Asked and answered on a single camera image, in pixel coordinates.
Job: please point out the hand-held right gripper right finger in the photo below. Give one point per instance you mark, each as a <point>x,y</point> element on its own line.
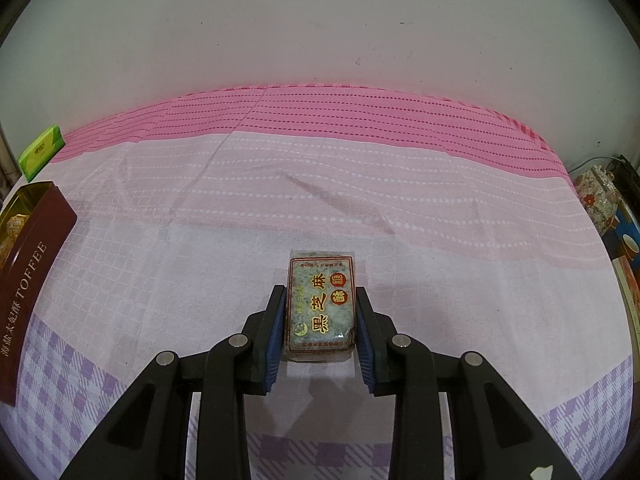
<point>367,350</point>

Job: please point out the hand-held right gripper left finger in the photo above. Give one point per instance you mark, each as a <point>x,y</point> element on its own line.
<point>272,342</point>

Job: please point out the green tissue pack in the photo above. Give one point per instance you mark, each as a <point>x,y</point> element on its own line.
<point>40,152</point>

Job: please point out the floral ceramic pot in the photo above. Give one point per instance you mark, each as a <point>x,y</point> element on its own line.
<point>597,195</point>

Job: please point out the grey sesame block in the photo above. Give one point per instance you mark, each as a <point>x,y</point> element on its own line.
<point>320,305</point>

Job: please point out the maroon tin box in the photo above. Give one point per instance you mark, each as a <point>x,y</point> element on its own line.
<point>35,285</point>

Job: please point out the blue box with cup picture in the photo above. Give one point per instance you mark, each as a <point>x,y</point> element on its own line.
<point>629,240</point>

